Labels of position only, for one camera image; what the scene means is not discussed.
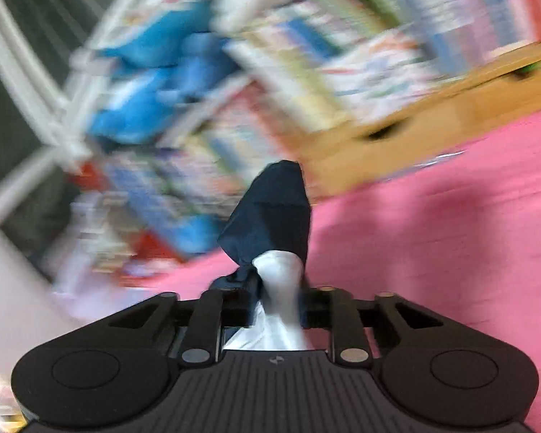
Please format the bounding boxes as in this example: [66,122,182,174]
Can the pink embroidered blanket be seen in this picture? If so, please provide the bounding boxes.
[117,102,541,433]

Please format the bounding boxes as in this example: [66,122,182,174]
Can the navy white zip jacket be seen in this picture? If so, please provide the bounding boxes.
[210,160,312,351]

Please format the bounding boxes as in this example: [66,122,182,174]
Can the small blue plush ball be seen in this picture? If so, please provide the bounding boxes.
[173,214,224,256]

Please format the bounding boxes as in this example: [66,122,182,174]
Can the wooden drawer organizer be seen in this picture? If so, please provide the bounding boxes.
[299,43,541,196]

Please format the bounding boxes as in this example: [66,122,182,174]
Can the large blue plush toy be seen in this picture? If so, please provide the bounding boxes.
[73,0,238,145]

